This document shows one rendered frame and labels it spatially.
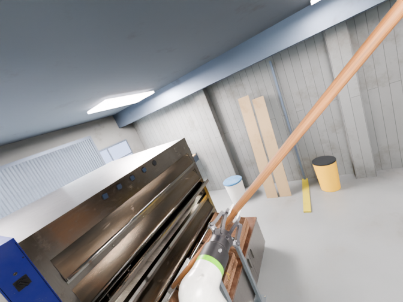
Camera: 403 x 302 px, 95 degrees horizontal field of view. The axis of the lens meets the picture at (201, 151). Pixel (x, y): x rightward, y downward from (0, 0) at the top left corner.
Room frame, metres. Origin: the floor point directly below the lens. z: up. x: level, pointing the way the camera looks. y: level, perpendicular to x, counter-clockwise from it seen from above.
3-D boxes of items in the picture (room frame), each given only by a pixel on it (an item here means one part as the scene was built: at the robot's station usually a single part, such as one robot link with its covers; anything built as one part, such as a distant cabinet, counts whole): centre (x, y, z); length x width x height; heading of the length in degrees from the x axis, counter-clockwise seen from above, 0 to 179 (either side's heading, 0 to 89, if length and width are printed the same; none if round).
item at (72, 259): (1.86, 0.69, 1.80); 1.79 x 0.11 x 0.19; 146
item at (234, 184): (4.05, -0.40, 0.28); 0.46 x 0.46 x 0.57
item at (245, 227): (2.23, 0.12, 0.72); 0.56 x 0.49 x 0.28; 147
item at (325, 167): (3.18, -2.06, 0.31); 0.39 x 0.39 x 0.61
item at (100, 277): (1.86, 0.69, 1.54); 1.79 x 0.11 x 0.19; 146
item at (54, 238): (1.88, 0.71, 2.00); 1.80 x 0.08 x 0.21; 146
